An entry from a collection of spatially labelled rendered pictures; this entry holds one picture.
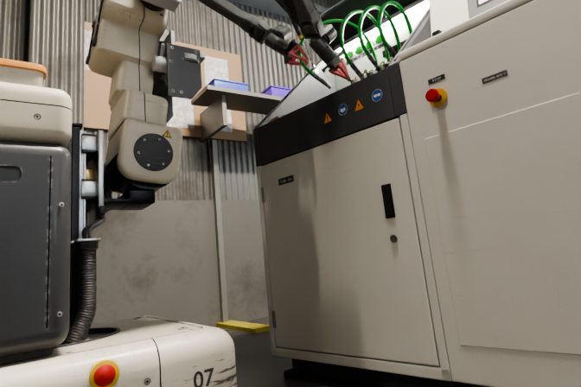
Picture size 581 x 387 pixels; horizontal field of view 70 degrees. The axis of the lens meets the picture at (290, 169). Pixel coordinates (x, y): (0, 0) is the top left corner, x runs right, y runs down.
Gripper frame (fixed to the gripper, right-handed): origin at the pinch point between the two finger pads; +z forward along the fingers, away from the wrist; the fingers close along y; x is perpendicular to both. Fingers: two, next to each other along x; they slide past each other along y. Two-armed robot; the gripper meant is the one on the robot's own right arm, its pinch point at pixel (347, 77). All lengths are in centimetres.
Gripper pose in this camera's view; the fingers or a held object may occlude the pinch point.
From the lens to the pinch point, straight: 171.6
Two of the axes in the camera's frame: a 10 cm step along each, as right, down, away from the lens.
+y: 5.6, -6.5, 5.1
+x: -4.7, 2.6, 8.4
